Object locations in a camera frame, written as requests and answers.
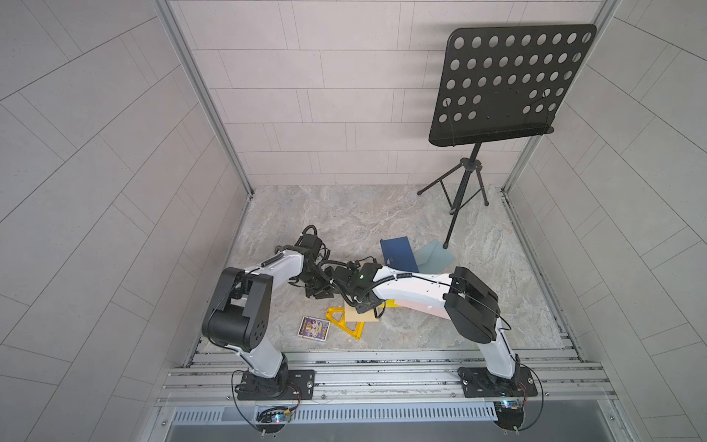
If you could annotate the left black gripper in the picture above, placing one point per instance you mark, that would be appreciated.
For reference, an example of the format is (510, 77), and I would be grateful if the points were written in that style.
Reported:
(320, 292)

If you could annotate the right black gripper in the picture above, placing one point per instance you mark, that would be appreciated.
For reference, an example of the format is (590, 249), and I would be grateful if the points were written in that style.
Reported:
(360, 308)

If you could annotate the kraft tan envelope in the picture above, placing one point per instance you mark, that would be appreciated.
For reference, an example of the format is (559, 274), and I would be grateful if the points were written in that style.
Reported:
(359, 315)

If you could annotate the navy blue envelope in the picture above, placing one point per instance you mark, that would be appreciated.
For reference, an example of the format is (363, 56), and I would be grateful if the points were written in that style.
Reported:
(398, 255)

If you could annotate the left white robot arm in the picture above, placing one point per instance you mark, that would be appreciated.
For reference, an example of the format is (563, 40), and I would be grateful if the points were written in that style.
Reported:
(238, 314)

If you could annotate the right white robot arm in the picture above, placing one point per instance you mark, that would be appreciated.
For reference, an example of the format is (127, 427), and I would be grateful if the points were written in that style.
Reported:
(469, 303)

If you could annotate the pink envelope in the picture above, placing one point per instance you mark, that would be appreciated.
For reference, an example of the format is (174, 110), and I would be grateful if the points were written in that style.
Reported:
(439, 312)

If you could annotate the light teal envelope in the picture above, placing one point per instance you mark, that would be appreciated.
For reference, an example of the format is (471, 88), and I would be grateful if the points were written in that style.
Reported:
(433, 258)

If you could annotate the colourful picture card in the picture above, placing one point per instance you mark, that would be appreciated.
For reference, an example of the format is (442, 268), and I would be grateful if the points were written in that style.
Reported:
(314, 329)

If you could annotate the yellow triangle ruler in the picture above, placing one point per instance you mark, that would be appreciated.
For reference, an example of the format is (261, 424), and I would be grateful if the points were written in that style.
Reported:
(336, 316)

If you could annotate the left circuit board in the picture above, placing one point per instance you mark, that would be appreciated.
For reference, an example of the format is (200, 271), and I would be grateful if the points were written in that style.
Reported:
(278, 415)

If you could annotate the circuit board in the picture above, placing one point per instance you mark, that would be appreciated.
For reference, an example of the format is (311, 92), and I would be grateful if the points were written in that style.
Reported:
(278, 415)
(510, 414)

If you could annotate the right circuit board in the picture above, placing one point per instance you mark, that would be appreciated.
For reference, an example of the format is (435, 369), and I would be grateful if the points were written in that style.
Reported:
(510, 414)

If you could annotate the black perforated music stand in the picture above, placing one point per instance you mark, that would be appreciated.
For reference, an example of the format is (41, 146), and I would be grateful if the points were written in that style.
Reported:
(503, 83)

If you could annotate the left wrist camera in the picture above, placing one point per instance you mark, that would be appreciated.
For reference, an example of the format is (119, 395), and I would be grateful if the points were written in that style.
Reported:
(309, 244)

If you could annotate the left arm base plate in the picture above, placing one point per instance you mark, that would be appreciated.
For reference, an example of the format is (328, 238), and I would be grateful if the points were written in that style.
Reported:
(296, 384)

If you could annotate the aluminium rail frame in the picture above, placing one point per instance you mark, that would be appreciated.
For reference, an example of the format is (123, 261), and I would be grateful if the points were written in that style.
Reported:
(387, 376)

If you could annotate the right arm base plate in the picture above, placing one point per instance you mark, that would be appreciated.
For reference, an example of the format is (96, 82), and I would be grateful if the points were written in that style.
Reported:
(480, 383)

